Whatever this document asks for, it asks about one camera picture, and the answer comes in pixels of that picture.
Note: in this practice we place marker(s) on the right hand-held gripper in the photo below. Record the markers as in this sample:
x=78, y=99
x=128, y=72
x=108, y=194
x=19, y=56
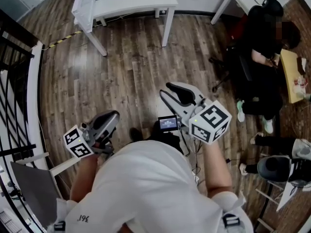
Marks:
x=209, y=122

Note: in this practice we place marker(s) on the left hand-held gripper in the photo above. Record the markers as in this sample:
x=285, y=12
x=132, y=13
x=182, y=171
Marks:
x=77, y=144

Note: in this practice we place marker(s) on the white microwave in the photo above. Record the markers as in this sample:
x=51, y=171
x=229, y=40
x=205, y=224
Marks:
x=83, y=6

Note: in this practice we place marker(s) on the person's right forearm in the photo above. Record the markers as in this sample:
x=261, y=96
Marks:
x=216, y=169

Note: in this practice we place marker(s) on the person's left forearm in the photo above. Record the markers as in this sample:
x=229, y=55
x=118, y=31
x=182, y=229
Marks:
x=83, y=176

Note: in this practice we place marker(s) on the small black screen device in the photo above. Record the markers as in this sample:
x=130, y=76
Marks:
x=167, y=123

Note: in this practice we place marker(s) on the person's left black shoe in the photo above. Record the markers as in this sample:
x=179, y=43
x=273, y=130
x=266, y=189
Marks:
x=136, y=134

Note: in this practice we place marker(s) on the person's black trousers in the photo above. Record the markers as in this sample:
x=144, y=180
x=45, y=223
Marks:
x=167, y=139

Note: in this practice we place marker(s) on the person's white shirt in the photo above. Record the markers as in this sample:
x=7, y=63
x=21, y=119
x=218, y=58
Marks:
x=145, y=190

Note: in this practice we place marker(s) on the yellow black striped strip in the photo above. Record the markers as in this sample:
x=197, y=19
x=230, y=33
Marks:
x=65, y=39

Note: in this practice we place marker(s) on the red box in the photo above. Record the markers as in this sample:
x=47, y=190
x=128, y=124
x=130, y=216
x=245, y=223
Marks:
x=239, y=28

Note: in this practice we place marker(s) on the grey flat board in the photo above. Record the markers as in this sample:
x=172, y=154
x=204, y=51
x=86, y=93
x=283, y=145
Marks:
x=36, y=190

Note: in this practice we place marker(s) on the white table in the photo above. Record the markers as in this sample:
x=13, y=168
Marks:
x=136, y=1

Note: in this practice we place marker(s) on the black metal railing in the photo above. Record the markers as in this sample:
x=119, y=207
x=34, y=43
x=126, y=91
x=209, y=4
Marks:
x=14, y=57

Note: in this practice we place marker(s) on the light wooden table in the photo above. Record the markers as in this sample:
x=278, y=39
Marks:
x=290, y=67

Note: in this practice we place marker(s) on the black office chair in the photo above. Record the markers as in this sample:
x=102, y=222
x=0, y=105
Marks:
x=272, y=4

